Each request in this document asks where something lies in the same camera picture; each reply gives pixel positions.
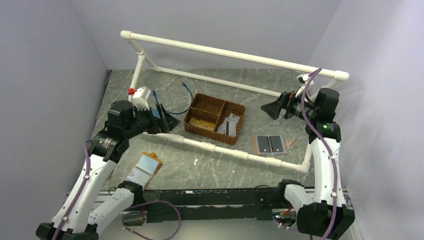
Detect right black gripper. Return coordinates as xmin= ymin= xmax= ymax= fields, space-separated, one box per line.
xmin=261 ymin=87 xmax=318 ymax=122

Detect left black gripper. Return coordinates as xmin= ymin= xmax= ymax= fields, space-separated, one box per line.
xmin=123 ymin=102 xmax=180 ymax=139

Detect blue card holder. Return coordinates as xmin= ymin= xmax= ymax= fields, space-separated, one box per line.
xmin=148 ymin=108 xmax=162 ymax=122

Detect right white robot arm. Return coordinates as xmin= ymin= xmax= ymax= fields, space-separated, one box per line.
xmin=261 ymin=88 xmax=355 ymax=240

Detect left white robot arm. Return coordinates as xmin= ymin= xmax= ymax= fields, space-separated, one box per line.
xmin=35 ymin=100 xmax=181 ymax=240

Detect gold cards in basket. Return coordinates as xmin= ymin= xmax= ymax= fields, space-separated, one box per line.
xmin=188 ymin=117 xmax=216 ymax=131

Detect grey cards in basket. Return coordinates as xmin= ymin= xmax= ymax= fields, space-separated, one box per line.
xmin=216 ymin=113 xmax=241 ymax=137

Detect brown wicker divided basket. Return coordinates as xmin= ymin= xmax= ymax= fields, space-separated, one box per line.
xmin=183 ymin=93 xmax=246 ymax=145

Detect blue ethernet cable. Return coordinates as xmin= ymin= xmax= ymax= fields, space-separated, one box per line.
xmin=152 ymin=81 xmax=194 ymax=116

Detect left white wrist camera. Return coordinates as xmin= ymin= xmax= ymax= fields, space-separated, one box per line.
xmin=127 ymin=86 xmax=152 ymax=110

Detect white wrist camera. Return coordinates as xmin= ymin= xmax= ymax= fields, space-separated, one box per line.
xmin=127 ymin=86 xmax=152 ymax=110
xmin=295 ymin=73 xmax=315 ymax=97

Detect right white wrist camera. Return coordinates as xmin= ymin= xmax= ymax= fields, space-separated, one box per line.
xmin=295 ymin=73 xmax=315 ymax=97

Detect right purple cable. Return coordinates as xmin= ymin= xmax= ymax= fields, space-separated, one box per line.
xmin=300 ymin=67 xmax=339 ymax=240

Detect purple cable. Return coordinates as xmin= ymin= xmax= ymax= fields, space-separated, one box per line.
xmin=300 ymin=67 xmax=339 ymax=240
xmin=49 ymin=139 xmax=92 ymax=240

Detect white PVC pipe frame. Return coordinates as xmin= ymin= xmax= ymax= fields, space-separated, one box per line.
xmin=120 ymin=30 xmax=350 ymax=174

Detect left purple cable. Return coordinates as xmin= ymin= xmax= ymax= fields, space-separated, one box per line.
xmin=49 ymin=139 xmax=92 ymax=240

